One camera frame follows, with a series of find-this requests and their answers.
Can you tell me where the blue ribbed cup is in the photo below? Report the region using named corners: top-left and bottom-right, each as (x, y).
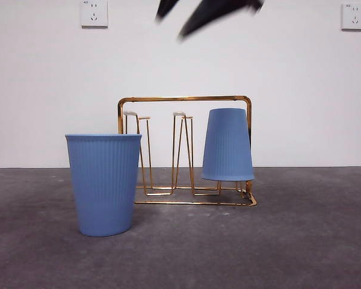
top-left (65, 134), bottom-right (143, 237)
top-left (200, 108), bottom-right (255, 182)

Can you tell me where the white wall socket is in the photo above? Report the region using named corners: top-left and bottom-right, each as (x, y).
top-left (341, 3), bottom-right (361, 32)
top-left (80, 0), bottom-right (109, 30)

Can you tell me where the gold wire cup rack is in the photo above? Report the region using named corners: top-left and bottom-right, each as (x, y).
top-left (117, 95), bottom-right (258, 207)

